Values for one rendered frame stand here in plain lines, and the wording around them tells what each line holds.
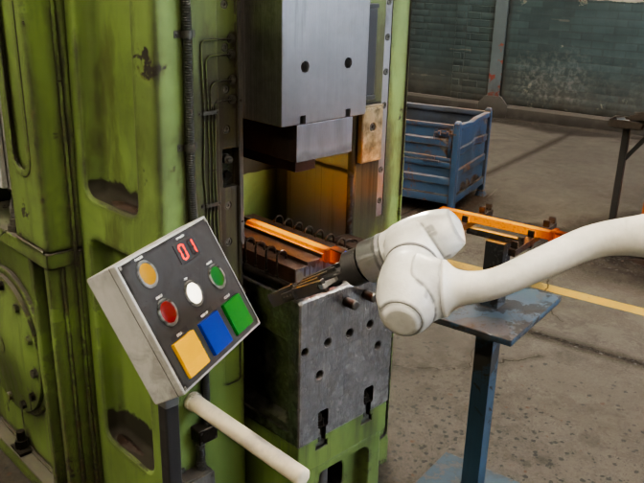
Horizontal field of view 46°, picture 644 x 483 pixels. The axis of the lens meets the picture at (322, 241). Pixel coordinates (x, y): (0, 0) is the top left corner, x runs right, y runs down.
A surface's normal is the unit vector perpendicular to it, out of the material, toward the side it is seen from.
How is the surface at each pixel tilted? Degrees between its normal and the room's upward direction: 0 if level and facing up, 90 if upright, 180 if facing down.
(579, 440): 0
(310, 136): 90
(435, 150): 89
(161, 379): 90
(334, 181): 90
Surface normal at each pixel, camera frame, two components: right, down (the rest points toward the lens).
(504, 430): 0.02, -0.94
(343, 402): 0.69, 0.26
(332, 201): -0.72, 0.22
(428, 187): -0.49, 0.28
